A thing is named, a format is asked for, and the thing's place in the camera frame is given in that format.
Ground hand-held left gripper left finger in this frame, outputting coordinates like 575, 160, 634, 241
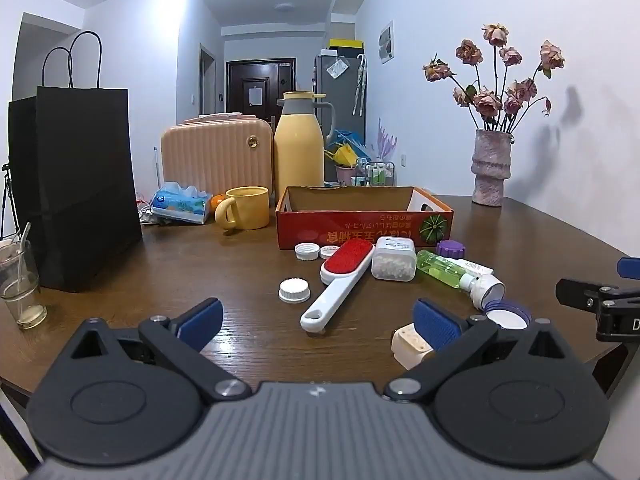
70, 297, 253, 403

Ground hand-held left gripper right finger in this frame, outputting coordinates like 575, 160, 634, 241
382, 297, 568, 403

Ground cream plastic box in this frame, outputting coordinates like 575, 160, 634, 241
391, 324, 436, 370

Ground green transparent bottle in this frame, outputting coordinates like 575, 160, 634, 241
416, 249, 478, 291

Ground white spray bottle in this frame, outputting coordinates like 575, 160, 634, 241
467, 274, 507, 311

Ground white ribbed cap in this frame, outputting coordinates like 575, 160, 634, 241
279, 278, 311, 304

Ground red and white lint brush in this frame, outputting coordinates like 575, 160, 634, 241
300, 239, 376, 334

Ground red cardboard box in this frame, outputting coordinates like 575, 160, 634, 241
276, 186, 455, 251

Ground blue tissue pack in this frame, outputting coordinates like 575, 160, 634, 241
150, 181, 213, 224

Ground yellow mug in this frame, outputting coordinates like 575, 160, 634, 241
215, 186, 271, 233

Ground metal storage cart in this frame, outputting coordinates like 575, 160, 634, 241
357, 159, 396, 187

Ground pink ribbed suitcase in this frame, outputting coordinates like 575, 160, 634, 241
160, 114, 275, 211

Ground clear glass cup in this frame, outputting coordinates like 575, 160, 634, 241
0, 237, 48, 330

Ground black paper bag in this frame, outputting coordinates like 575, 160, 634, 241
7, 31, 143, 293

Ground purple artificial flowers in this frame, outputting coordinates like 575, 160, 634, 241
377, 117, 398, 161

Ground yellow watering can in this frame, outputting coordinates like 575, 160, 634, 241
325, 142, 357, 167

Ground clear drinking straw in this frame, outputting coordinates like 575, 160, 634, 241
14, 222, 32, 311

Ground yellow thermos jug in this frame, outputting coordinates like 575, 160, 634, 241
274, 91, 335, 206

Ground blue plastic item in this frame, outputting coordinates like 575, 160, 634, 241
335, 130, 371, 153

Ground dried pink roses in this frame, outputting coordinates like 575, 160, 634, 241
423, 23, 567, 135

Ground black tripod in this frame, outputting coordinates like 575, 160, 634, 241
0, 162, 18, 241

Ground dark brown door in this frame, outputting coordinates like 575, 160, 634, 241
226, 59, 293, 116

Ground grey refrigerator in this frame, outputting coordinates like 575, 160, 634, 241
314, 51, 367, 133

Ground white folded umbrella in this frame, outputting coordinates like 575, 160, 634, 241
352, 54, 367, 117

